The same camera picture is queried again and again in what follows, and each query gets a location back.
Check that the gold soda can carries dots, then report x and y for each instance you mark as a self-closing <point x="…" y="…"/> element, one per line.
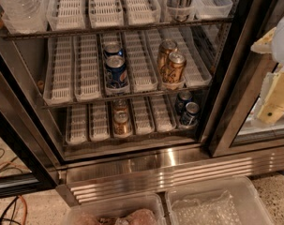
<point x="165" y="48"/>
<point x="175" y="65"/>

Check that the gold soda can rear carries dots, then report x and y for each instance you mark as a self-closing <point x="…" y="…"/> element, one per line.
<point x="165" y="48"/>

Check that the blue Pepsi can front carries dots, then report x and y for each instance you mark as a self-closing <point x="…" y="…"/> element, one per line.
<point x="116" y="72"/>

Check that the dark blue can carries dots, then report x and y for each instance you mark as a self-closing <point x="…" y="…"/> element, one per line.
<point x="190" y="114"/>
<point x="182" y="99"/>

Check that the blue pepsi can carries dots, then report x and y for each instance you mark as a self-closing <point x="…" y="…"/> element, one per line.
<point x="111" y="49"/>
<point x="116" y="72"/>

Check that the blue Pepsi can rear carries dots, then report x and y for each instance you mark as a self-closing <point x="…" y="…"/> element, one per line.
<point x="111" y="49"/>

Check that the clear plastic bin left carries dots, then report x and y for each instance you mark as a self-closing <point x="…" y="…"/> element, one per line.
<point x="116" y="208"/>

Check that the brown soda can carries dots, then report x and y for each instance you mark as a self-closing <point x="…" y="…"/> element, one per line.
<point x="120" y="121"/>
<point x="120" y="105"/>

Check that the brown soda can lower rear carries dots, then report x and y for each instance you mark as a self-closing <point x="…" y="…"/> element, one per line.
<point x="120" y="105"/>

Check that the gold soda can front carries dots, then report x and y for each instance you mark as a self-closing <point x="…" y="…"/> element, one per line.
<point x="175" y="65"/>

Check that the brown soda can lower front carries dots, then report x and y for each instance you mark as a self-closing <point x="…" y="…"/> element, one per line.
<point x="120" y="121"/>

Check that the clear plastic bin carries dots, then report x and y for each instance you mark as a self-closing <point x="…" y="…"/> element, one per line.
<point x="230" y="201"/>
<point x="116" y="208"/>

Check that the silver plaid soda can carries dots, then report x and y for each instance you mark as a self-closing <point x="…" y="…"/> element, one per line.
<point x="179" y="10"/>

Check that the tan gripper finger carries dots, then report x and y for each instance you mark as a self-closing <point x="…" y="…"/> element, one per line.
<point x="272" y="98"/>
<point x="263" y="45"/>

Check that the dark blue can lower front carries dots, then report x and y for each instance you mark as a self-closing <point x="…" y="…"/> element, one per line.
<point x="190" y="114"/>

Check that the stainless steel fridge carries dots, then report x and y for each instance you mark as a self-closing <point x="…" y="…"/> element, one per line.
<point x="56" y="110"/>

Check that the dark blue can lower rear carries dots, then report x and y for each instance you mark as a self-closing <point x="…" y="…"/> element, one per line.
<point x="182" y="99"/>

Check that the clear plastic bin right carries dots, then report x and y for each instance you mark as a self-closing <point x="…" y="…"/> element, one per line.
<point x="230" y="201"/>

